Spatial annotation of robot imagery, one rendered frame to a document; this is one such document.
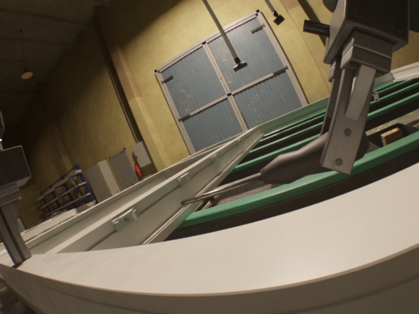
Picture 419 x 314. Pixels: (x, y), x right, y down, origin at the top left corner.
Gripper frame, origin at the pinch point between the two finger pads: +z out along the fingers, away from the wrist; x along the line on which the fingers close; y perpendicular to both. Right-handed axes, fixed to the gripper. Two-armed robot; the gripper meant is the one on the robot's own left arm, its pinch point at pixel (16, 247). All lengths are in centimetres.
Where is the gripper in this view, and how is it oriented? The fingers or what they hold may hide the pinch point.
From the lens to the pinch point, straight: 36.0
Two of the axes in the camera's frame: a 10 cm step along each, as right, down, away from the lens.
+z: 4.1, 9.1, 0.7
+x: -3.6, 2.3, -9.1
